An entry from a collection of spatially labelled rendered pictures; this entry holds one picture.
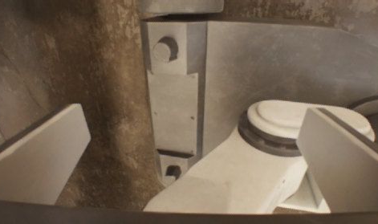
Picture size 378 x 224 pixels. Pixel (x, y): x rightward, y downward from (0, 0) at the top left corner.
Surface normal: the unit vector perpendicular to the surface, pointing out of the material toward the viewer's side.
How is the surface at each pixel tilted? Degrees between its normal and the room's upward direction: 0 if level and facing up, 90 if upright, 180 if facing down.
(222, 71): 0
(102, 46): 0
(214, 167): 90
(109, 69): 0
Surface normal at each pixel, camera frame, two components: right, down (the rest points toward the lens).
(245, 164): 0.00, -0.86
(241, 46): -0.23, 0.49
